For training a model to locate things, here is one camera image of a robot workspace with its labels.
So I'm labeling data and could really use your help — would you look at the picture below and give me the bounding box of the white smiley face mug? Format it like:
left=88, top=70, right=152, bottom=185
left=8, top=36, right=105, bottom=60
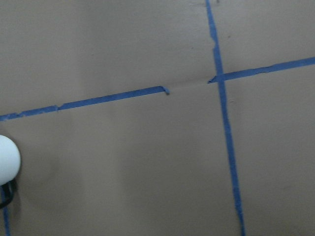
left=0, top=135, right=21, bottom=209

